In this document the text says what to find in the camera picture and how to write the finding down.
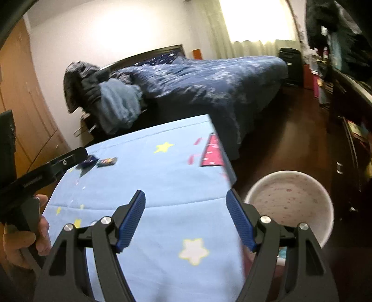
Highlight small dark blue wrapper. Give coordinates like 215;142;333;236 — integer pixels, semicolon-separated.
77;155;98;170

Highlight dark bedside table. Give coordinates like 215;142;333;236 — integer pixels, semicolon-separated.
73;113;100;147

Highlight light blue star tablecloth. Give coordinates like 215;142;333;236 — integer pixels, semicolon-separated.
43;115;244;301

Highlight pink white trash bin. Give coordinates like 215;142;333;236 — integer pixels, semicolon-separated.
244;171;334;247

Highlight colourful small candy wrapper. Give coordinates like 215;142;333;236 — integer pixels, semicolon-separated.
96;157;117;167

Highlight red storage box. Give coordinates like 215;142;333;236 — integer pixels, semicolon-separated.
303;64;314;91

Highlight person's left hand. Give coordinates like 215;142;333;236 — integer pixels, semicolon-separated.
2;194;53;270

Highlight cluttered clothes rack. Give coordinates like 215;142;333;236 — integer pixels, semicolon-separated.
305;1;371;213

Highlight black suitcase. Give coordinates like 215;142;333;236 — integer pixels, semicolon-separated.
279;48;304;87

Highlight pale green curtains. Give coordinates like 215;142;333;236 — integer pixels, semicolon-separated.
196;0;301;59

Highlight orange bedside box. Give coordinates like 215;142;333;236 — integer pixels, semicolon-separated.
192;49;203;60

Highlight bed with blue duvet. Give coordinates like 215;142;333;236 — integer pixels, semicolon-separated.
107;45;288;160

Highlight wooden wardrobe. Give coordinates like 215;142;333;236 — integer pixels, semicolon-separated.
0;20;70;177

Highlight dark jackets pile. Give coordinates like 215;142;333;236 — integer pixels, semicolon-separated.
63;61;111;113

